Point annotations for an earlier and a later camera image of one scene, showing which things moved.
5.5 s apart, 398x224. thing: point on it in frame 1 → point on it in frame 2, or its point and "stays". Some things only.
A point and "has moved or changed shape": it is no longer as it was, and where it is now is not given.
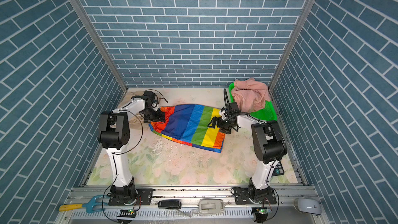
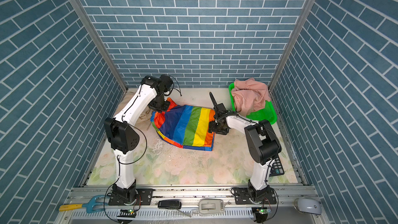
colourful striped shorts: x=188 y=124 has moved or changed shape
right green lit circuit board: x=261 y=213 stays
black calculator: x=279 y=169 stays
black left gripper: x=157 y=117 → x=165 y=109
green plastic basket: x=269 y=113 stays
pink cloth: x=251 y=95 stays
